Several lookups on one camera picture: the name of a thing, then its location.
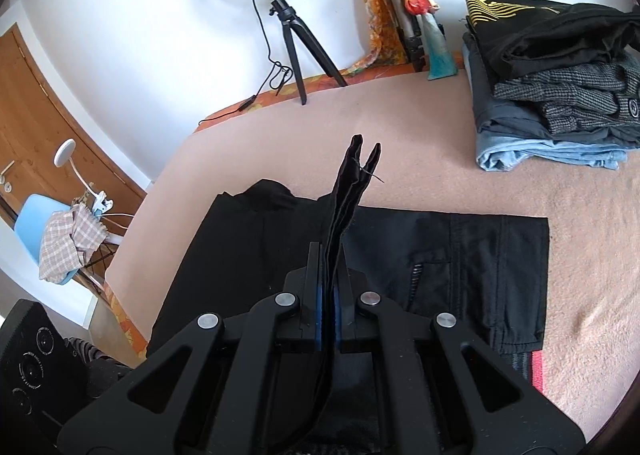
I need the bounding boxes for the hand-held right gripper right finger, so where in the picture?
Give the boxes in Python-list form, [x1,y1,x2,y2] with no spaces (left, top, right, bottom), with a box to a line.
[332,245,586,455]

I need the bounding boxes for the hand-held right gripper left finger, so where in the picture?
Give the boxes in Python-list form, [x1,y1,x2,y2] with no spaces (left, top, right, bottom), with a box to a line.
[56,242,326,455]

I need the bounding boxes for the black pants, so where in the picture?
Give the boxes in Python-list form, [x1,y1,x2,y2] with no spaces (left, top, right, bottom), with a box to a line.
[145,134,551,455]

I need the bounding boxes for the plaid cloth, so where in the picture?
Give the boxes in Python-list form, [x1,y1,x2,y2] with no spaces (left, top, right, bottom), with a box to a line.
[39,205,110,284]

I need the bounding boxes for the light blue chair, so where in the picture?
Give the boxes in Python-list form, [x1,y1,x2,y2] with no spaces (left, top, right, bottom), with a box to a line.
[14,194,121,288]

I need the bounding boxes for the pink bed blanket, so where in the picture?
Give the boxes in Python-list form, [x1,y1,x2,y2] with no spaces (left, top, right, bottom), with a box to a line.
[105,70,640,441]

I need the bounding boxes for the white clip lamp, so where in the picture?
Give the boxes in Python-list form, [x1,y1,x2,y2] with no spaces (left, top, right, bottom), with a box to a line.
[54,139,113,216]

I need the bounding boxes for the folded dark grey trousers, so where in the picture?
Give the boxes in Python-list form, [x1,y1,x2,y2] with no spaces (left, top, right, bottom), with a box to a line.
[462,32,640,150]

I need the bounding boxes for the wooden door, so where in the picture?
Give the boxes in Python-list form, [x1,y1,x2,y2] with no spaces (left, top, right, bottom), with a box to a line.
[0,25,148,236]

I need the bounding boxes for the folded light blue jeans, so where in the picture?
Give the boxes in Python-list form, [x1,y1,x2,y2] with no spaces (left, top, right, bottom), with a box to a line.
[476,132,628,172]

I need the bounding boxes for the black tripod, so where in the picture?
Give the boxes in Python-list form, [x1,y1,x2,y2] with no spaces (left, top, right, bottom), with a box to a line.
[262,0,349,106]

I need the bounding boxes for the folded dark stand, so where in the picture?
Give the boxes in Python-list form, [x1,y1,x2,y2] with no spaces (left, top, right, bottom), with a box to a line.
[367,0,427,73]

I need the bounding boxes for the knotted orange and teal cloth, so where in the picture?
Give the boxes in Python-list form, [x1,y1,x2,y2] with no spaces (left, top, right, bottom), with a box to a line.
[376,0,458,80]

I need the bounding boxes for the orange patterned scarf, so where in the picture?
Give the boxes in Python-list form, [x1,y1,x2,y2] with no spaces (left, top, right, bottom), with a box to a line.
[345,0,401,78]

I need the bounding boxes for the grey tweed garment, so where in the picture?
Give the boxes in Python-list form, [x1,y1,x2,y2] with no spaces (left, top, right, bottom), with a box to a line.
[492,55,640,133]

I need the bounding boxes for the black shirt with yellow print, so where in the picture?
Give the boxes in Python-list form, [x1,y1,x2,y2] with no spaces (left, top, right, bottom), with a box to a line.
[462,0,640,80]

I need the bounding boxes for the white lamp cable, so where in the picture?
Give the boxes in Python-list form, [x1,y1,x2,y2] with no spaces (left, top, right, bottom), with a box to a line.
[99,210,136,246]

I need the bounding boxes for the black ring light cable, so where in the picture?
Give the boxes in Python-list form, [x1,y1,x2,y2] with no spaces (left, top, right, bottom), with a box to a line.
[195,0,293,128]

